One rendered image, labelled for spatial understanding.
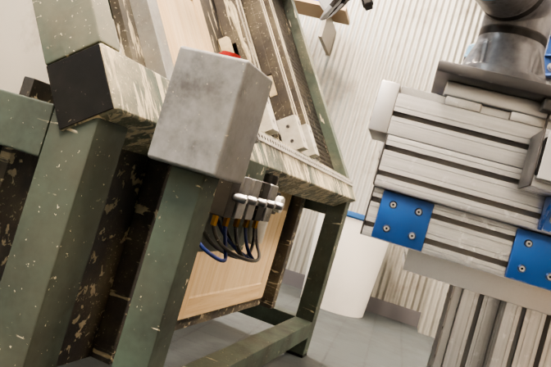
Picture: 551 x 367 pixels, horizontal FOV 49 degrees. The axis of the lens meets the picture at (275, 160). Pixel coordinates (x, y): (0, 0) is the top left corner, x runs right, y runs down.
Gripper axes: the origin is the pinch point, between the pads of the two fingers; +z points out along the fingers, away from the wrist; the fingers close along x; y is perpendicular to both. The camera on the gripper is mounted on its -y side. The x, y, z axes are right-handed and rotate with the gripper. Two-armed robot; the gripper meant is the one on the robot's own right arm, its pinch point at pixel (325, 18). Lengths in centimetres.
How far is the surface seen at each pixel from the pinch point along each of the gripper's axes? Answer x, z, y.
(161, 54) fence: 71, 39, -4
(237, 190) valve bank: 66, 48, -33
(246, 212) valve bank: 57, 52, -36
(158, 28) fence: 69, 35, 2
